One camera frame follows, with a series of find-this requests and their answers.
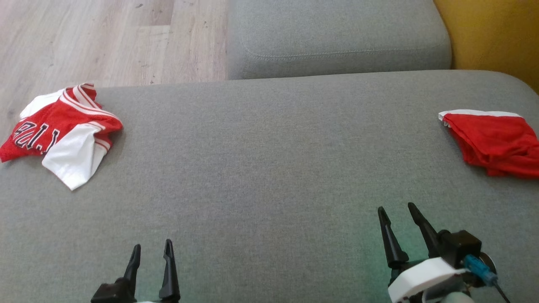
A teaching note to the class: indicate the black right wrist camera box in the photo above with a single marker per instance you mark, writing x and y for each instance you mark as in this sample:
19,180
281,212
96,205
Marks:
461,246

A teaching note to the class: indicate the mustard yellow upholstered panel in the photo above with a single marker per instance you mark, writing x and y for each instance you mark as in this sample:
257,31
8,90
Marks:
492,33

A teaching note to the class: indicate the red shorts with white stripe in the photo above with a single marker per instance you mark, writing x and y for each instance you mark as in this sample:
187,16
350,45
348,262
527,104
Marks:
497,141

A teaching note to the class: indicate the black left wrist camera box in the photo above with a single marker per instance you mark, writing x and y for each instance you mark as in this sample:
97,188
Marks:
107,294

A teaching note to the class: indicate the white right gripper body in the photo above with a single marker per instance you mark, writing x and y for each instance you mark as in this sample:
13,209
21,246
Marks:
421,280

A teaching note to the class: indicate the red and white lettered jersey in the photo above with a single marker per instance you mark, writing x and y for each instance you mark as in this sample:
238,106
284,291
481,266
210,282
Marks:
63,126

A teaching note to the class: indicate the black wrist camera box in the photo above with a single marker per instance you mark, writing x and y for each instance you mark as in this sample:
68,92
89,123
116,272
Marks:
461,246
107,294

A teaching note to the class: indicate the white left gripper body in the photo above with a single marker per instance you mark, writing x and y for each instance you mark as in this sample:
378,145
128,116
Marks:
146,301

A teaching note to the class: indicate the large grey sofa seat cushion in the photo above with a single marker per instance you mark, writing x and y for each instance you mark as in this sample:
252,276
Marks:
269,176

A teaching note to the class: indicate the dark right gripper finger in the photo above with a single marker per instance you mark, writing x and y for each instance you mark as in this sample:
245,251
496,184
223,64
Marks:
425,233
391,244

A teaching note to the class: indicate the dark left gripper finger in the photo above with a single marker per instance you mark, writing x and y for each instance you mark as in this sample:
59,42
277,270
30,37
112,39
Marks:
132,269
170,273

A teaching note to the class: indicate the small grey sofa cushion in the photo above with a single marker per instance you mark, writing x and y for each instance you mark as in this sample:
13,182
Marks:
337,33

